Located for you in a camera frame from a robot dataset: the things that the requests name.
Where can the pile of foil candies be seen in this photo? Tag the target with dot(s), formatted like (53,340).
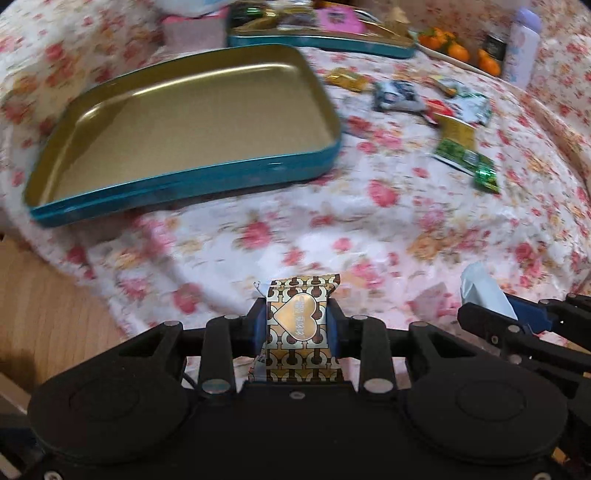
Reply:
(247,14)

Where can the teal divided snack tin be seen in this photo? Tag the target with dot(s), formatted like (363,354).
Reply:
(323,44)

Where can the pale fruit plate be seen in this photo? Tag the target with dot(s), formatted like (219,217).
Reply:
(443,56)

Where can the blue white snack packet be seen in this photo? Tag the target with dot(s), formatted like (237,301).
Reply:
(397,94)

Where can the purple white thermos bottle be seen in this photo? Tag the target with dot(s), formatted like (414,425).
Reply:
(519,50)

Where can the pile of mandarin oranges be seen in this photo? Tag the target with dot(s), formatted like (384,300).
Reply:
(434,39)

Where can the dark drink can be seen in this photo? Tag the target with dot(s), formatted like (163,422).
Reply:
(493,45)

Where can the beige paper snack packet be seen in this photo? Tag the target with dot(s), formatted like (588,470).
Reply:
(398,18)

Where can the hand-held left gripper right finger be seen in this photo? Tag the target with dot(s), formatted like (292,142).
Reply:
(333,332)

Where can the green white snack packet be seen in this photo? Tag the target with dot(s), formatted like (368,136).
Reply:
(473,105)

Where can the teal rectangular tin tray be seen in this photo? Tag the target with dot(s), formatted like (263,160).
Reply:
(184,124)

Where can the pink snack packet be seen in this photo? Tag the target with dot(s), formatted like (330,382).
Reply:
(339,21)

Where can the green foil candy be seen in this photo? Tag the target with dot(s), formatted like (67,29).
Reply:
(485,177)

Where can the green printed snack packet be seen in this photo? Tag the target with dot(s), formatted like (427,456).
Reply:
(457,152)

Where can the blue tissue pack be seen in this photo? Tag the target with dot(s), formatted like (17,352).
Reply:
(194,5)

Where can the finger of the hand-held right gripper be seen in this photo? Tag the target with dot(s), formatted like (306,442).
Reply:
(489,323)
(533,316)

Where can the red white snack packet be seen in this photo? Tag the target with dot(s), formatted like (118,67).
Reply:
(438,108)

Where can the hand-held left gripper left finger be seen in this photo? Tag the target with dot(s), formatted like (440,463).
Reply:
(259,330)

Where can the gold brown patterned snack packet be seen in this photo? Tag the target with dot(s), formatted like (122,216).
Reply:
(300,318)

